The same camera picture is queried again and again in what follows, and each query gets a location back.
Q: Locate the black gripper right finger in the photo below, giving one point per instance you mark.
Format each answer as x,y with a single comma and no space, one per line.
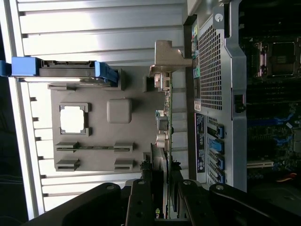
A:
195,204

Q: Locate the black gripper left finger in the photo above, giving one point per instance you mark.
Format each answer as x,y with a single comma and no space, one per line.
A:
141,202

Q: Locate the white expansion slot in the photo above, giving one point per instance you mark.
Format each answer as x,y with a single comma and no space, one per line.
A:
258,163

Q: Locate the grey parts rack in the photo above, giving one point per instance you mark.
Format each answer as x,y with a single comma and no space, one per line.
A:
98,131

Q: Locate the silver CPU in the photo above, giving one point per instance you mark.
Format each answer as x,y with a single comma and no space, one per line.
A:
72,119

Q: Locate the blue expansion slot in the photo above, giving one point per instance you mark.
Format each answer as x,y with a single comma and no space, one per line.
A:
263,121

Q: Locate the green motherboard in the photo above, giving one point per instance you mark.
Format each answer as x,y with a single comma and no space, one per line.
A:
270,99

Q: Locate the open black PC case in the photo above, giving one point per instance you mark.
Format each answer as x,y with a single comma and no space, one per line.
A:
236,70

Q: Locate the silver hard disk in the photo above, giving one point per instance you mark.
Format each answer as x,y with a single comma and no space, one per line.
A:
70,70

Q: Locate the CPU socket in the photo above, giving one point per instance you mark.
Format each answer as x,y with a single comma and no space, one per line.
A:
279,58

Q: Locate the hard drive in blue caddy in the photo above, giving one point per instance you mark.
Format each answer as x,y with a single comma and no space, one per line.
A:
23,67

